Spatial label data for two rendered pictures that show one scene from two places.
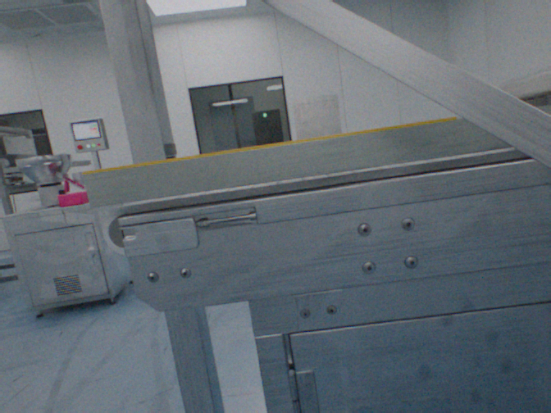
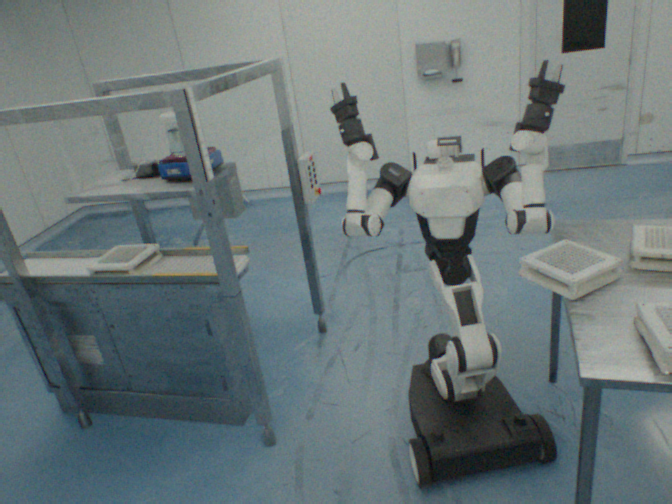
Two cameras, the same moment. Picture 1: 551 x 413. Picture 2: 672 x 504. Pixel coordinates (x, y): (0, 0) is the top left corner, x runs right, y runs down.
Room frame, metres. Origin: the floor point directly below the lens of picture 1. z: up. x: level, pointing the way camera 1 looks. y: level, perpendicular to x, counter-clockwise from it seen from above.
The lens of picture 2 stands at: (2.40, 1.17, 1.85)
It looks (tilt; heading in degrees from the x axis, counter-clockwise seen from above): 25 degrees down; 195
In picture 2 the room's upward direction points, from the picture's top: 9 degrees counter-clockwise
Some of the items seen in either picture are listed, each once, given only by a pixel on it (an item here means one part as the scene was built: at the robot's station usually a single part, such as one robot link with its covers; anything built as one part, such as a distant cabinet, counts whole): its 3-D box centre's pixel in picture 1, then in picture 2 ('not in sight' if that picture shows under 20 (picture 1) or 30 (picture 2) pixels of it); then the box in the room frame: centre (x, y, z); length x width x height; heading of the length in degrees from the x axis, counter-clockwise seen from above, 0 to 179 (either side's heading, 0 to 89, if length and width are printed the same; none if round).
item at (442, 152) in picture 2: not in sight; (443, 151); (0.48, 1.11, 1.34); 0.10 x 0.07 x 0.09; 86
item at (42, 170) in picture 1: (59, 180); not in sight; (2.77, 1.65, 0.95); 0.49 x 0.36 x 0.37; 94
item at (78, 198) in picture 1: (74, 199); not in sight; (2.54, 1.44, 0.80); 0.16 x 0.12 x 0.09; 94
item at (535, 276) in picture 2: not in sight; (568, 273); (0.62, 1.54, 0.89); 0.24 x 0.24 x 0.02; 39
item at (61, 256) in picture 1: (79, 252); not in sight; (2.72, 1.60, 0.38); 0.63 x 0.57 x 0.76; 94
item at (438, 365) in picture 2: not in sight; (457, 376); (0.46, 1.12, 0.28); 0.21 x 0.20 x 0.13; 18
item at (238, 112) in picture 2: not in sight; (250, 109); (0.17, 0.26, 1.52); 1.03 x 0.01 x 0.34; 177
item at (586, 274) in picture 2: not in sight; (569, 261); (0.62, 1.54, 0.94); 0.25 x 0.24 x 0.02; 129
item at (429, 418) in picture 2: not in sight; (460, 396); (0.49, 1.13, 0.19); 0.64 x 0.52 x 0.33; 18
